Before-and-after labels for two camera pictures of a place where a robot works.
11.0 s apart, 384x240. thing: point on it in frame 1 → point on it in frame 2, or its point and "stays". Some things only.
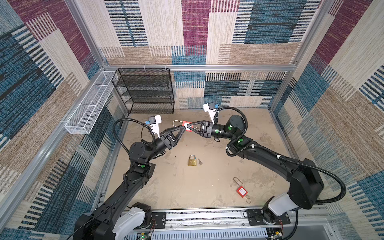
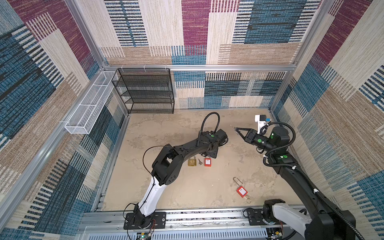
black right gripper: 207,127 → 250,135
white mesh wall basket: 83,117 stays
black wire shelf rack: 145,90 stays
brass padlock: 192,162 stays
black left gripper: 169,142 → 214,154
